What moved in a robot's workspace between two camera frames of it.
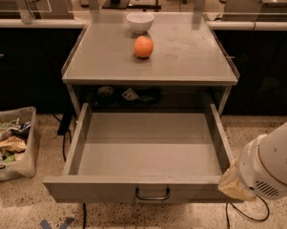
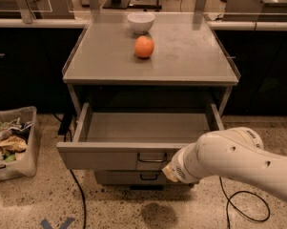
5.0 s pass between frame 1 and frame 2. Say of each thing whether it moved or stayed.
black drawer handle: moved
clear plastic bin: stayed
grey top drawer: moved
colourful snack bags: stayed
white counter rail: stayed
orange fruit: stayed
